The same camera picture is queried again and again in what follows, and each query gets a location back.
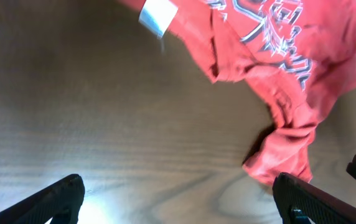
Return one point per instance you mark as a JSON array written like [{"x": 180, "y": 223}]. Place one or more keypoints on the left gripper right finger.
[{"x": 300, "y": 202}]

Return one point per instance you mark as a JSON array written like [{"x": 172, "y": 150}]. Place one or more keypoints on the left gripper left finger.
[{"x": 58, "y": 203}]

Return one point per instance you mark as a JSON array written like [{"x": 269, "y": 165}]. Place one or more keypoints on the red soccer t-shirt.
[{"x": 298, "y": 56}]

